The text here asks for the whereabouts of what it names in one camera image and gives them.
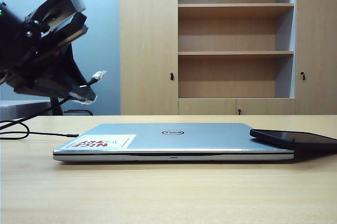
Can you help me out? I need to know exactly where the black charging cable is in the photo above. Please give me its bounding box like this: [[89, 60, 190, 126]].
[[0, 70, 108, 140]]

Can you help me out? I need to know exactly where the black office chair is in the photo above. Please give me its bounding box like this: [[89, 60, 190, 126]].
[[49, 97, 93, 116]]

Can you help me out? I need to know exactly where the black smartphone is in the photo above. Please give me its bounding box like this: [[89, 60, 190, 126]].
[[249, 128, 337, 152]]

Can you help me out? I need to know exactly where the white red laptop sticker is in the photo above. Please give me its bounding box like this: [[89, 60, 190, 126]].
[[64, 134, 137, 149]]

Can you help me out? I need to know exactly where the silver Dell laptop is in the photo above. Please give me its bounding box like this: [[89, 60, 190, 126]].
[[52, 123, 295, 162]]

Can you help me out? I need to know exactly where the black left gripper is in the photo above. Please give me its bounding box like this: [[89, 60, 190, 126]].
[[0, 0, 97, 103]]

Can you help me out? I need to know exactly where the grey desk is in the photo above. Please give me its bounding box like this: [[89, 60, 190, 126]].
[[0, 99, 52, 122]]

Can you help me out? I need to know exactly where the light wooden cabinet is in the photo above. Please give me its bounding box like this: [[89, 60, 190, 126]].
[[118, 0, 337, 116]]

